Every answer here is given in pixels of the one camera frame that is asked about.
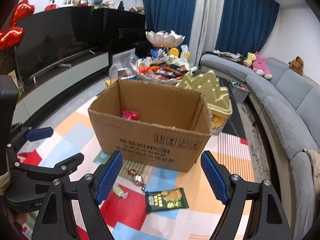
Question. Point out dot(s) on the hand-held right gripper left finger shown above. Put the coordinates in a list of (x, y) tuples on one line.
[(108, 177)]

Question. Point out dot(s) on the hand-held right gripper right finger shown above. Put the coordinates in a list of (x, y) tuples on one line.
[(213, 177)]

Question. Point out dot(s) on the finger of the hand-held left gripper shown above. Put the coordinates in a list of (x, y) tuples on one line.
[(40, 133), (65, 166)]

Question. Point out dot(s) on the green white candy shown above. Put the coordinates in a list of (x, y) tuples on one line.
[(120, 192)]

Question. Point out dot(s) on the small bronze candy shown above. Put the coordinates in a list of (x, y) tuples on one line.
[(131, 172)]

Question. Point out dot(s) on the gold twisted wrapper candy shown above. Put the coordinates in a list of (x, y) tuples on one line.
[(138, 180)]

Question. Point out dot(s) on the green snack packet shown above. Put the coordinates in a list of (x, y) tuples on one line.
[(167, 200)]

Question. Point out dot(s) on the brown cardboard box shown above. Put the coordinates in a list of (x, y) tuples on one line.
[(150, 142)]

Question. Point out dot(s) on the red snack packet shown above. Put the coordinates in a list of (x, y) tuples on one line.
[(130, 115)]

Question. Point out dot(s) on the colourful patchwork tablecloth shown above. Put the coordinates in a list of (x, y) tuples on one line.
[(75, 130)]

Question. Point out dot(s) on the black upright object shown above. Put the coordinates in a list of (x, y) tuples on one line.
[(7, 110)]

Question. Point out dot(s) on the grey patterned rug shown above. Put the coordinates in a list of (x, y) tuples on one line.
[(257, 150)]

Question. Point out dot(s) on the tan gift box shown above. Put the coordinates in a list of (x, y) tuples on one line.
[(13, 78)]

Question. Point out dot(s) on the grey remote control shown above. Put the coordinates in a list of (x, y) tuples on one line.
[(64, 66)]

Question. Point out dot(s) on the yellow bear toy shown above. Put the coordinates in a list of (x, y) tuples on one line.
[(108, 82)]

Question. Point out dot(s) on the grey storage bin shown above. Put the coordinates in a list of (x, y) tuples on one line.
[(238, 91)]

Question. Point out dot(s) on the gold mountain-shaped lidded box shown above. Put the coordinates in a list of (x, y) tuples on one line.
[(205, 87)]

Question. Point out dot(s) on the black curved television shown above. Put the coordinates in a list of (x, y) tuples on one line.
[(55, 37)]

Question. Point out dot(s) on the grey corner sofa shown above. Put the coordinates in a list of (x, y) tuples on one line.
[(287, 110)]

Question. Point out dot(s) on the beige blanket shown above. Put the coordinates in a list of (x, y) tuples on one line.
[(312, 157)]

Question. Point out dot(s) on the clear plastic bag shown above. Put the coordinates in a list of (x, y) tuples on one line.
[(122, 60)]

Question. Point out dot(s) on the red heart balloon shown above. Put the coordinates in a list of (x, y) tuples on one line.
[(15, 25)]

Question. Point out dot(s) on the pile of mixed snack packets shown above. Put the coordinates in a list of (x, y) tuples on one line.
[(160, 70)]

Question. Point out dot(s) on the white plush tissue holder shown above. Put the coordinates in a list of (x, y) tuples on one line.
[(181, 61)]

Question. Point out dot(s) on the pink plush toy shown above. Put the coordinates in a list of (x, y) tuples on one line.
[(260, 63)]

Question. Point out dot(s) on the yellow green plush toy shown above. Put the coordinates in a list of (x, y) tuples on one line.
[(248, 58)]

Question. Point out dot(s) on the yellow child chair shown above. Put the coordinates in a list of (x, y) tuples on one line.
[(173, 52)]

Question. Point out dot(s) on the white router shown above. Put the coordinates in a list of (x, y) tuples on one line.
[(71, 1)]

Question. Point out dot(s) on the black upright piano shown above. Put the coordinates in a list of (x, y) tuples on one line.
[(117, 20)]

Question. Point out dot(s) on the red box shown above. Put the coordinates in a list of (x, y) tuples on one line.
[(84, 3)]

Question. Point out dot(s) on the brown plush toy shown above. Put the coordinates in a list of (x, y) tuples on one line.
[(297, 65)]

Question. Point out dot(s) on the white two-tier bowl stand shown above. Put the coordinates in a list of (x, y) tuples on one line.
[(163, 39)]

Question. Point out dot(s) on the pink doll plush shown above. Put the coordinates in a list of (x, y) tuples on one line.
[(110, 3)]

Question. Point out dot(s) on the black metronome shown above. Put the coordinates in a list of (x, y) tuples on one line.
[(121, 5)]

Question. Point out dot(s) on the small heap of snack packets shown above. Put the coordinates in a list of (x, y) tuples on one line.
[(165, 32)]

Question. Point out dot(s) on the brown bag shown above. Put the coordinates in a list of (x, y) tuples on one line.
[(137, 9)]

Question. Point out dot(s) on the blue curtain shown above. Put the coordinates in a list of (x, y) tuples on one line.
[(170, 5), (245, 22)]

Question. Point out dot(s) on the white sheer curtain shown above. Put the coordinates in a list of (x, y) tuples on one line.
[(207, 17)]

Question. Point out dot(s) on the white camera on red base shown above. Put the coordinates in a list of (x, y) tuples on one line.
[(52, 2)]

